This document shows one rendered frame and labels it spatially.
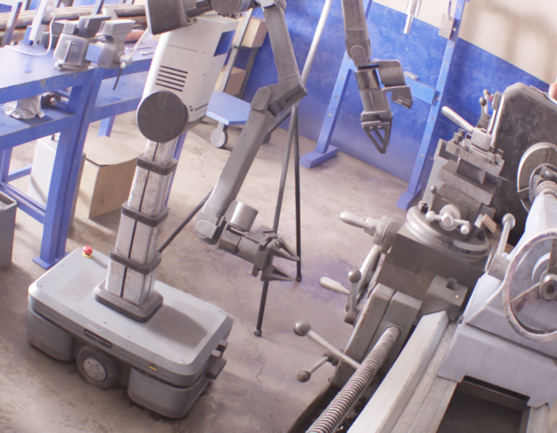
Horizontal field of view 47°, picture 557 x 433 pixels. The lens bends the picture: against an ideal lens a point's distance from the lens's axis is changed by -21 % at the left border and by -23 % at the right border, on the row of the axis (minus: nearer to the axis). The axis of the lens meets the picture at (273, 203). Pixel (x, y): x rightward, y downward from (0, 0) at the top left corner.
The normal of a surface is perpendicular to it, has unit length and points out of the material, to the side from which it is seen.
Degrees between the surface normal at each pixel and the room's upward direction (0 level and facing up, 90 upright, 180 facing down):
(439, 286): 0
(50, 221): 90
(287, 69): 54
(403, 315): 90
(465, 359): 90
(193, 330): 0
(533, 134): 90
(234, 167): 62
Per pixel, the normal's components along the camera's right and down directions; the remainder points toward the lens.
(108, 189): 0.85, 0.40
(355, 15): -0.18, 0.21
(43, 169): -0.55, 0.12
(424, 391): 0.29, -0.90
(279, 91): -0.31, -0.29
